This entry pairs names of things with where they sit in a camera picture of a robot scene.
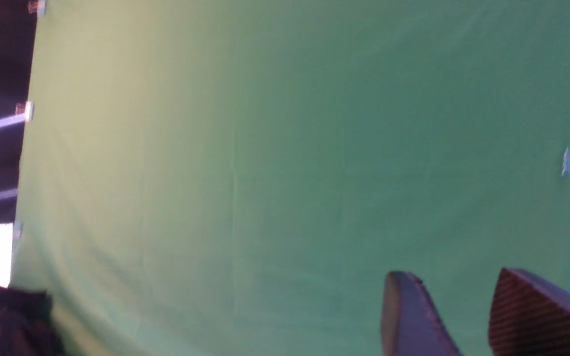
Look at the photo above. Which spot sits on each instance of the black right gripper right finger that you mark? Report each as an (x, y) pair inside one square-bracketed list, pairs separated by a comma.
[(529, 316)]

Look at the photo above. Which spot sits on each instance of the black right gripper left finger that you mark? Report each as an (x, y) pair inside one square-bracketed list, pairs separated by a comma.
[(410, 323)]

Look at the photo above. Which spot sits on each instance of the green backdrop cloth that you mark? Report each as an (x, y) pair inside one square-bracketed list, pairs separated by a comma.
[(236, 177)]

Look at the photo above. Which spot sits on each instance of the black crumpled garment pile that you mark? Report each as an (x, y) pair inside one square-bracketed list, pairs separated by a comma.
[(25, 326)]

